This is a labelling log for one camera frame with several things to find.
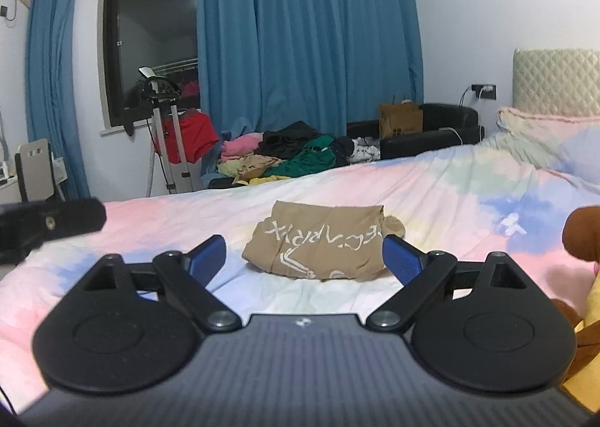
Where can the black white patterned garment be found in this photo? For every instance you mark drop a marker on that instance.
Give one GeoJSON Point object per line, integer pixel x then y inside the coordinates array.
{"type": "Point", "coordinates": [364, 150]}

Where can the dark window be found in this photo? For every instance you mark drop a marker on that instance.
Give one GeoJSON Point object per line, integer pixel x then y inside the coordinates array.
{"type": "Point", "coordinates": [150, 24]}

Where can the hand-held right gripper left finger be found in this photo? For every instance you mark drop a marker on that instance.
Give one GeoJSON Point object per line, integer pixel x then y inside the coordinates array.
{"type": "Point", "coordinates": [206, 254]}

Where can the wide blue curtain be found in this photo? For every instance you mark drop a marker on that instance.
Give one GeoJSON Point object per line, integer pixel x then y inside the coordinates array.
{"type": "Point", "coordinates": [304, 33]}

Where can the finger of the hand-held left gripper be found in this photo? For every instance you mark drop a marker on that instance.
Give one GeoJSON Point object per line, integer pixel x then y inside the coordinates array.
{"type": "Point", "coordinates": [51, 223]}

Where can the yellow cloth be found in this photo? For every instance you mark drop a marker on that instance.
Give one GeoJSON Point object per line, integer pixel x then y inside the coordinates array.
{"type": "Point", "coordinates": [586, 361]}

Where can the beige chair black frame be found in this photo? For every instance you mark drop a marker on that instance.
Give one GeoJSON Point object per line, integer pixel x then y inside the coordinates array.
{"type": "Point", "coordinates": [37, 164]}

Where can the pink garment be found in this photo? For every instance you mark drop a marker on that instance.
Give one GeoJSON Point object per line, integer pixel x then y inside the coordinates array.
{"type": "Point", "coordinates": [241, 143]}

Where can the bed with pastel sheet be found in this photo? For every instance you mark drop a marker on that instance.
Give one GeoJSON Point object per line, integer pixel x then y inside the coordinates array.
{"type": "Point", "coordinates": [422, 183]}

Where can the red garment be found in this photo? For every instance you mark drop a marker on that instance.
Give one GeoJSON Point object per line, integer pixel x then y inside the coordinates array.
{"type": "Point", "coordinates": [192, 136]}

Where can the narrow blue curtain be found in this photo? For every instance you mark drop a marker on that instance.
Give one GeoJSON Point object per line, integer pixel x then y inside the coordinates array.
{"type": "Point", "coordinates": [51, 80]}

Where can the garment steamer stand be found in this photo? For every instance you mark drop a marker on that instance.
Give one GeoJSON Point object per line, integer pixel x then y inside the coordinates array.
{"type": "Point", "coordinates": [154, 86]}

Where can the tan printed t-shirt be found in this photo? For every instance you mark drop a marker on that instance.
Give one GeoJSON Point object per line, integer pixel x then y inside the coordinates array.
{"type": "Point", "coordinates": [318, 239]}

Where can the blue garment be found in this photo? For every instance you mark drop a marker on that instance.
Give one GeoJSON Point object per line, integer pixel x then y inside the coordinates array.
{"type": "Point", "coordinates": [234, 124]}

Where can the wall socket with charger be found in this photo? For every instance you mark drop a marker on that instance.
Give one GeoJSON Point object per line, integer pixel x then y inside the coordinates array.
{"type": "Point", "coordinates": [485, 92]}

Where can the brown plush toy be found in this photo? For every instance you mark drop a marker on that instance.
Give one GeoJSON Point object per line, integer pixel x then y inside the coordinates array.
{"type": "Point", "coordinates": [583, 230]}

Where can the green garment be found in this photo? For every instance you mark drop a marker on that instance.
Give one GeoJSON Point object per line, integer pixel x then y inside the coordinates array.
{"type": "Point", "coordinates": [309, 157]}

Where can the pastel pillow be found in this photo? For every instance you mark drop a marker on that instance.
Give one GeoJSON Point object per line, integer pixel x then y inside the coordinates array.
{"type": "Point", "coordinates": [553, 141]}

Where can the beige quilted headboard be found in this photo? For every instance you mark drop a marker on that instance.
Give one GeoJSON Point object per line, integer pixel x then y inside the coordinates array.
{"type": "Point", "coordinates": [553, 80]}

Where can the black sofa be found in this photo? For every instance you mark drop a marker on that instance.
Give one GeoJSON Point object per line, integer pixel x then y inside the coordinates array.
{"type": "Point", "coordinates": [440, 136]}

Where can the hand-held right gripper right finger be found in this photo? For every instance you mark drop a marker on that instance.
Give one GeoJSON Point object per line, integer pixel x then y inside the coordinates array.
{"type": "Point", "coordinates": [401, 264]}

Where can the yellow garment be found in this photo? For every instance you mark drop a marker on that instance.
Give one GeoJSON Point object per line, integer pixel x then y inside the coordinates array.
{"type": "Point", "coordinates": [267, 180]}

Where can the brown paper bag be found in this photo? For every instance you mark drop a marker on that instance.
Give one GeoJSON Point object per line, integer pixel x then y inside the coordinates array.
{"type": "Point", "coordinates": [401, 120]}

